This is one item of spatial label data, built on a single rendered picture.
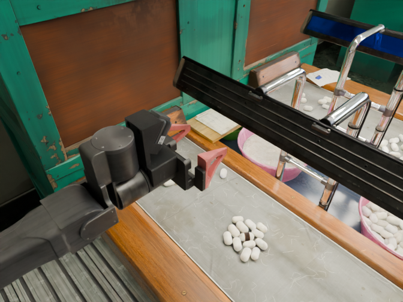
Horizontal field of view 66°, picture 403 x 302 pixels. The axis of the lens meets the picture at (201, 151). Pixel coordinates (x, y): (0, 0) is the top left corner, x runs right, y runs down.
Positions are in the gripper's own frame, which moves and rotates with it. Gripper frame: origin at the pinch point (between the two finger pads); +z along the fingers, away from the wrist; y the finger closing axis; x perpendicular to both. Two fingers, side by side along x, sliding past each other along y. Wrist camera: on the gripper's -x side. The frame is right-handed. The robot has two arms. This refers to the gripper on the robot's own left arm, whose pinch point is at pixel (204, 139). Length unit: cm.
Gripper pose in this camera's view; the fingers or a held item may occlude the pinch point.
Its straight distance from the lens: 58.0
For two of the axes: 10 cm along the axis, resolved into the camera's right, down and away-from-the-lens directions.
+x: -0.1, 7.6, 6.4
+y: -6.9, -4.7, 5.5
